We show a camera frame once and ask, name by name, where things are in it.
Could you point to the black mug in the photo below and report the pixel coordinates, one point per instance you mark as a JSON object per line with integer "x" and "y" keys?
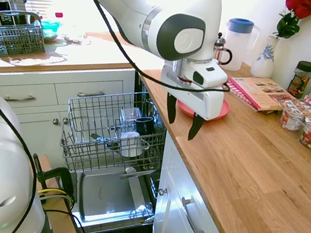
{"x": 144, "y": 125}

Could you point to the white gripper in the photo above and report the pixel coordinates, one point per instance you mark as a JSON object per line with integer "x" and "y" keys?
{"x": 216, "y": 106}

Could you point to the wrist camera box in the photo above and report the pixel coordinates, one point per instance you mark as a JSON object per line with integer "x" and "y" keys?
{"x": 211, "y": 73}

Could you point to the pink round plate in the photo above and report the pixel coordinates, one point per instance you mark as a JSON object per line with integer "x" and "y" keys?
{"x": 185, "y": 108}

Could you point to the teal bowl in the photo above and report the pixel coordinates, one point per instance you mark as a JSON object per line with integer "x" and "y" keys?
{"x": 49, "y": 30}

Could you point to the glass French press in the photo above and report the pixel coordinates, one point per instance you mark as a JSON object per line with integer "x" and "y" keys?
{"x": 221, "y": 52}

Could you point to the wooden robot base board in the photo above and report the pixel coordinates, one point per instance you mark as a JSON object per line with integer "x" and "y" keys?
{"x": 61, "y": 220}

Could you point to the black table clamp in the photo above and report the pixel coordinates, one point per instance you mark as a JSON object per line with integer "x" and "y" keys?
{"x": 56, "y": 176}

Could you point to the clear drinking glass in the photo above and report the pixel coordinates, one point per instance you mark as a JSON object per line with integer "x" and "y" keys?
{"x": 128, "y": 119}

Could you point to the white vase with blue flowers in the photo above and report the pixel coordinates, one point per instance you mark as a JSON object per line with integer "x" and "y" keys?
{"x": 264, "y": 58}

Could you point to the steel dishwasher door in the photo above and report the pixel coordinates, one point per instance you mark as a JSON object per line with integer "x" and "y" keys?
{"x": 110, "y": 199}

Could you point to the red roses with leaves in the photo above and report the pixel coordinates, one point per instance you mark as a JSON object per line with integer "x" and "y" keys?
{"x": 298, "y": 9}

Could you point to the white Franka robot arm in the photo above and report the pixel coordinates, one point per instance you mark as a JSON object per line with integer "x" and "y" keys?
{"x": 138, "y": 8}

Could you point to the clear pitcher with blue lid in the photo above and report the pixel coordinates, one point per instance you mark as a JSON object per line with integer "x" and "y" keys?
{"x": 237, "y": 43}

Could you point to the round steel cabinet knob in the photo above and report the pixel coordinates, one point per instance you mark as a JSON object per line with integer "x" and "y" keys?
{"x": 55, "y": 122}
{"x": 65, "y": 120}
{"x": 163, "y": 191}

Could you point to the grey plastic cutlery basket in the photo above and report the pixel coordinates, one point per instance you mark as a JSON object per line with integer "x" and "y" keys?
{"x": 15, "y": 39}

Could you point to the dark jar with black lid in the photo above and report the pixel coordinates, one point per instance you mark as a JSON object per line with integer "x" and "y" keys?
{"x": 300, "y": 80}

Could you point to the pink cookbook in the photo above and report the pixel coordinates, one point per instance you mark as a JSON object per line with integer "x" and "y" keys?
{"x": 256, "y": 90}

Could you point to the white mug with print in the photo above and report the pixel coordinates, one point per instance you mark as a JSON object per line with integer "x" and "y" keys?
{"x": 132, "y": 145}

